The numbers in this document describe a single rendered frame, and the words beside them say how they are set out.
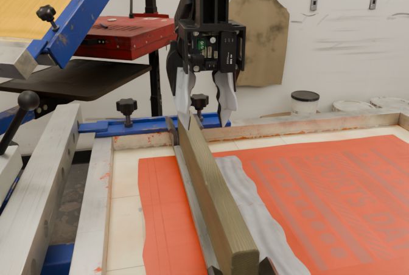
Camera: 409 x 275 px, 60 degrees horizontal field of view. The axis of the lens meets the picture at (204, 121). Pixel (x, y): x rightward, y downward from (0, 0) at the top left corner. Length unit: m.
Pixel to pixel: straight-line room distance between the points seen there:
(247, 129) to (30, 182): 0.48
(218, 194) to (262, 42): 2.19
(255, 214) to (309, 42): 2.33
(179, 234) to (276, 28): 2.22
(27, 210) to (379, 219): 0.51
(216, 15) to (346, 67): 2.67
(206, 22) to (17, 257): 0.32
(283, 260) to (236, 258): 0.15
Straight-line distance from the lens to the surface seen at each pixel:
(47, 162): 0.61
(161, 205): 0.61
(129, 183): 0.68
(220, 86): 0.49
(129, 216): 0.60
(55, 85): 1.36
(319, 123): 0.90
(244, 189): 0.65
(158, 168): 0.72
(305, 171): 0.73
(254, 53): 2.61
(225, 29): 0.41
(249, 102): 2.77
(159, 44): 1.56
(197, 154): 0.54
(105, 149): 0.73
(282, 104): 2.88
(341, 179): 0.72
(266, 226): 0.57
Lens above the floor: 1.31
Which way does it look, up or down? 23 degrees down
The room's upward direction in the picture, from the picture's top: straight up
